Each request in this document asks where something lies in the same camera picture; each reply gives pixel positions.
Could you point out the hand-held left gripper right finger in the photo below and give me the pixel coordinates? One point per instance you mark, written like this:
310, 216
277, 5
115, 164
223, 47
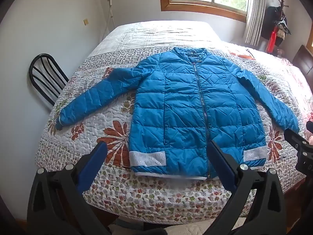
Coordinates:
221, 162

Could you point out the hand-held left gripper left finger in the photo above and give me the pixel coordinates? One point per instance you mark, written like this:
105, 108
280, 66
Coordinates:
96, 156

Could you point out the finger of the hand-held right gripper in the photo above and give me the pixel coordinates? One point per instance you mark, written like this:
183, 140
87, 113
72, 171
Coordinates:
304, 160

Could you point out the blue puffer jacket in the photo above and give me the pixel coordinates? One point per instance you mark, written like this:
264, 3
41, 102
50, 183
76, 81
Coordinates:
181, 107

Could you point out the pink floral blanket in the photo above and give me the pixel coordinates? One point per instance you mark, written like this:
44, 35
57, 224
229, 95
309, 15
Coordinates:
302, 90

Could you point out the dark wooden headboard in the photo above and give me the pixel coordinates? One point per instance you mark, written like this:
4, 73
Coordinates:
303, 60

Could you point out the black metal chair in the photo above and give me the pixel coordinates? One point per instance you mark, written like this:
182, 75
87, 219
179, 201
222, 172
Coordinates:
49, 58

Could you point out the orange patterned cloth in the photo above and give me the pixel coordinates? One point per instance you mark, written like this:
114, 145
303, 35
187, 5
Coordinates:
240, 53

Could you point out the red hanging cloth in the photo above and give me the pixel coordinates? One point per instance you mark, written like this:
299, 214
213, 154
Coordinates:
272, 41

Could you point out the bed with floral quilt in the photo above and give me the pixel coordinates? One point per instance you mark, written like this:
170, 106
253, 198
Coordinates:
156, 39

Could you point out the black hanging garment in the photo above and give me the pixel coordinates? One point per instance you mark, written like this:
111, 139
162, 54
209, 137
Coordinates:
269, 22

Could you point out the white curtain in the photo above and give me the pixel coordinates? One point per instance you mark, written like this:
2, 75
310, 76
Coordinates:
255, 12

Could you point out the wooden framed window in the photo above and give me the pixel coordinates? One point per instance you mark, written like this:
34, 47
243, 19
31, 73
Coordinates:
195, 6

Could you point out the wooden coat stand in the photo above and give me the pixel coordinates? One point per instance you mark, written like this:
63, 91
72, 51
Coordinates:
283, 1

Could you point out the wall socket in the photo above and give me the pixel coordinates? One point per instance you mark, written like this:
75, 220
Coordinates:
85, 22

